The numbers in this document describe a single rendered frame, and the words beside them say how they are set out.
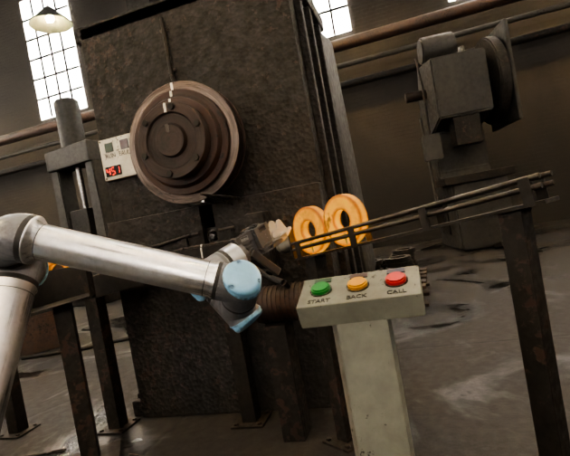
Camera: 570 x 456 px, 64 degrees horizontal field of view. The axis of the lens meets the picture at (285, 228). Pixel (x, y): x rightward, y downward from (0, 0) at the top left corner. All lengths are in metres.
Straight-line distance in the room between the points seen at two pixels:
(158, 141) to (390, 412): 1.25
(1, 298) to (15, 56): 10.30
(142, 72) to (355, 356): 1.60
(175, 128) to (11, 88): 9.73
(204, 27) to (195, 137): 0.53
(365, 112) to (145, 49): 6.00
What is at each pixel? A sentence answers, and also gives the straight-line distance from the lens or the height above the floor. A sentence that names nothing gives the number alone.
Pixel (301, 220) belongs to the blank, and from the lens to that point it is 1.49.
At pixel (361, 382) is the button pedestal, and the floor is 0.42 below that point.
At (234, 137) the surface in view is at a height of 1.09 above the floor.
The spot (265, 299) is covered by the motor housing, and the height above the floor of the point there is 0.50.
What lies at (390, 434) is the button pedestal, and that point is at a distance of 0.98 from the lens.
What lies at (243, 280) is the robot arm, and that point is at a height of 0.64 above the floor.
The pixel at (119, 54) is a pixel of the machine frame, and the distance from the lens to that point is 2.23.
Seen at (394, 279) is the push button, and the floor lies 0.61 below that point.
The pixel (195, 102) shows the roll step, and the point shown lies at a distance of 1.78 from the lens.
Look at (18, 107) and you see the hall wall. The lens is 11.19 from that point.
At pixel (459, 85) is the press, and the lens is 5.80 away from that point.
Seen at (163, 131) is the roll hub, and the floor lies 1.15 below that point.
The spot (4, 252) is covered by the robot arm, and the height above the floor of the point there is 0.79.
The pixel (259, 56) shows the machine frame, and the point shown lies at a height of 1.41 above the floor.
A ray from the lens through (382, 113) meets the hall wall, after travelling 7.83.
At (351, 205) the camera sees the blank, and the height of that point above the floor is 0.76.
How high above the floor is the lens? 0.76
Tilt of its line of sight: 1 degrees down
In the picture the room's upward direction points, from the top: 10 degrees counter-clockwise
